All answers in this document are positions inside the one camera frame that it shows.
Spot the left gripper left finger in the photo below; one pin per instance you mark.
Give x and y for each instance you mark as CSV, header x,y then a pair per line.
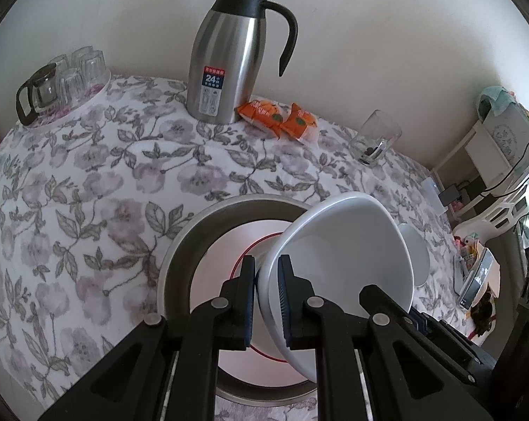
x,y
166,369

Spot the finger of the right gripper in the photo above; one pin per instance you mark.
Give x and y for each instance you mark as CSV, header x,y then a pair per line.
x,y
453,350

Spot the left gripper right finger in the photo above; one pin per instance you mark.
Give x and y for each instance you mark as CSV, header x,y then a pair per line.
x,y
370,368

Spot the pale blue floral bowl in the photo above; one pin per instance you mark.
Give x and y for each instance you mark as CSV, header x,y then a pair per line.
x,y
418,253

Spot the strawberry pattern bowl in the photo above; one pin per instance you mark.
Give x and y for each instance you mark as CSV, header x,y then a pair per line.
x,y
261,363

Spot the white square bowl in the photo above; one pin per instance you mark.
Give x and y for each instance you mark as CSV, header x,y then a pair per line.
x,y
340,245

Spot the large stainless steel basin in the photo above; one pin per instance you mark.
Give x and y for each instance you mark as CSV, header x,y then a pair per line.
x,y
179,265

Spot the smartphone on stand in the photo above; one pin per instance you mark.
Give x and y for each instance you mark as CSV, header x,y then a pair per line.
x,y
471,284

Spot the white plastic chair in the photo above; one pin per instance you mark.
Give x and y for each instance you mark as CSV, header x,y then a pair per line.
x,y
493,214

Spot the black charger plug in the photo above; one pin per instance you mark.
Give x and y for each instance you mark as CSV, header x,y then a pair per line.
x,y
449,195

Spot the white power strip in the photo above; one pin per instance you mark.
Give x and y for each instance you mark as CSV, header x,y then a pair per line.
x,y
430,193

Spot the floral grey tablecloth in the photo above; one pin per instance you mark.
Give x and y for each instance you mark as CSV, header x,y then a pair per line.
x,y
90,204

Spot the white shelf unit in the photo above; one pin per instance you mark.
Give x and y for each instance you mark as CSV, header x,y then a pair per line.
x,y
478,170

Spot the clear glass mug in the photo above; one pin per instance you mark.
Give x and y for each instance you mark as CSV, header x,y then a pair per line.
x,y
376,135

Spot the orange snack packet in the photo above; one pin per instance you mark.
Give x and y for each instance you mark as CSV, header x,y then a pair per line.
x,y
301,126
264,115

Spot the round tray under glasses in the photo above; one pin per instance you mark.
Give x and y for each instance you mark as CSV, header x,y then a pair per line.
x,y
50,94

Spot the upturned glass cups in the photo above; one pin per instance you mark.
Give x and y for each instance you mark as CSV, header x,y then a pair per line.
x,y
80,76

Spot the stainless steel thermos jug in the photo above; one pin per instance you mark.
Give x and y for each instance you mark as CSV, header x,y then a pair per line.
x,y
227,54

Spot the glass teapot black handle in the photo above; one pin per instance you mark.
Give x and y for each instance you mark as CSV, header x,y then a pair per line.
x,y
42,95

